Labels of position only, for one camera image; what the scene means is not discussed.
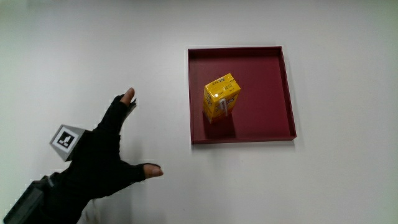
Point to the black forearm-mounted tracker box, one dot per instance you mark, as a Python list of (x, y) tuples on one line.
[(26, 203)]

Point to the yellow ice redtea carton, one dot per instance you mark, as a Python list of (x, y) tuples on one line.
[(217, 99)]

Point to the person's left forearm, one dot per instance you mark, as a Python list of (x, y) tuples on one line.
[(63, 208)]

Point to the person's left hand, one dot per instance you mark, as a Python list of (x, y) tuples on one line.
[(93, 158)]

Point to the dark red square tray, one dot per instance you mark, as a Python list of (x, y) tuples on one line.
[(264, 93)]

